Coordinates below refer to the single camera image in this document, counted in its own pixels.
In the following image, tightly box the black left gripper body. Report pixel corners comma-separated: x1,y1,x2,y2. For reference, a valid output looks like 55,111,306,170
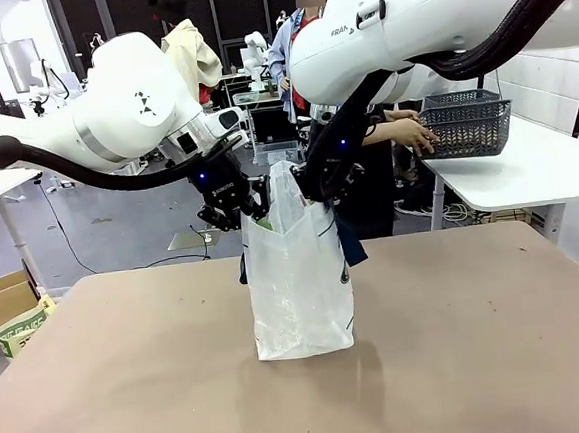
185,146,260,220

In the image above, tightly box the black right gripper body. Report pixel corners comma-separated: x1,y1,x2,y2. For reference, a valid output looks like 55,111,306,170
311,119,374,200

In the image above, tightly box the white plastic shopping bag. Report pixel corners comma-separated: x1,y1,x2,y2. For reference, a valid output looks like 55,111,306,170
229,154,377,364

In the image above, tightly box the large dark grey plastic basket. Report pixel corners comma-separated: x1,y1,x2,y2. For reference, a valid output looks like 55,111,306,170
413,98,516,162

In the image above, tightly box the person's right forearm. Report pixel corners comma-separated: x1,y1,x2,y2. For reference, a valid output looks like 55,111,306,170
361,119,405,146

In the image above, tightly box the person's right hand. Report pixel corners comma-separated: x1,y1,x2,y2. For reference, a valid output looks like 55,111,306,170
395,116,441,159

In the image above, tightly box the grey metal floor plate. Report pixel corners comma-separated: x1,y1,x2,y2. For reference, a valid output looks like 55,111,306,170
166,229,223,251

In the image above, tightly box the person in black clothes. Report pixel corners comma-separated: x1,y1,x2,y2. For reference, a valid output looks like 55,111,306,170
297,0,437,245

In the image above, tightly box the clear plastic storage bin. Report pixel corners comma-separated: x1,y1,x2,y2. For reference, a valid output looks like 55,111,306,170
251,140,300,168

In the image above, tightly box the person in blue shirt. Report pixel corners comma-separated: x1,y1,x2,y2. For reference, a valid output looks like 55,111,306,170
263,7,313,126

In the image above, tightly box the person in beige jacket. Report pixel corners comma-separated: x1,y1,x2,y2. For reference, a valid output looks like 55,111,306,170
148,0,226,111

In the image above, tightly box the green and white paper sack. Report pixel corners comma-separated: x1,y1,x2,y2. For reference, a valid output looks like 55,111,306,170
0,294,61,360

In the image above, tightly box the grey standing monitor panel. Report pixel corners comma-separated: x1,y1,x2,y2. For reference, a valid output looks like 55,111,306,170
0,38,44,95

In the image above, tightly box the brown cardboard box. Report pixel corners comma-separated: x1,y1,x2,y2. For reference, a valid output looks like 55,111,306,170
0,268,44,336

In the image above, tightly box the white cable bundle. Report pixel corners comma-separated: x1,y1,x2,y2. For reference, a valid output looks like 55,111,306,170
393,193,487,230

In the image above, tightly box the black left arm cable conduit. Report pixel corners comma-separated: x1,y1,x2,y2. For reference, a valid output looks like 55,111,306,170
0,117,246,203

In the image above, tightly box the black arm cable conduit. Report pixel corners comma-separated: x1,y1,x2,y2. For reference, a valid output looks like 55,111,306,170
0,117,246,203
290,0,579,184

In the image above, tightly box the black floor cable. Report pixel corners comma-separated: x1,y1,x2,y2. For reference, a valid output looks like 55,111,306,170
39,168,213,278

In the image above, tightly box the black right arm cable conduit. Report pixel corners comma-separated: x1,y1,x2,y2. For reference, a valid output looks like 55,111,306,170
290,0,579,184

